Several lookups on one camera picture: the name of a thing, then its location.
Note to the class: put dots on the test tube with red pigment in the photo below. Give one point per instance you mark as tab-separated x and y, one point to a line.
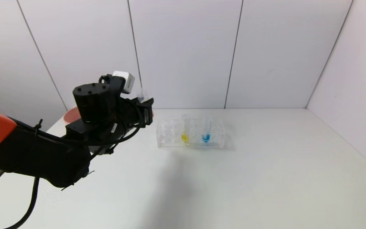
141	95

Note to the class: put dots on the test tube with yellow pigment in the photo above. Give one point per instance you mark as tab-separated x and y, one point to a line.
185	137

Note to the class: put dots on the pink plastic bowl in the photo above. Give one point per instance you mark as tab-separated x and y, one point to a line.
71	116

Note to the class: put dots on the test tube with blue pigment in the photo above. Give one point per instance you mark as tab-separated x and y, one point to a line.
206	136

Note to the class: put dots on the clear acrylic test tube rack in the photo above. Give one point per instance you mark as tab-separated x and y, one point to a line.
216	141

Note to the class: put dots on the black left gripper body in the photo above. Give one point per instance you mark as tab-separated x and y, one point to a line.
147	115

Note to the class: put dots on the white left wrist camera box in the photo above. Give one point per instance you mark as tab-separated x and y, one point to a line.
125	80

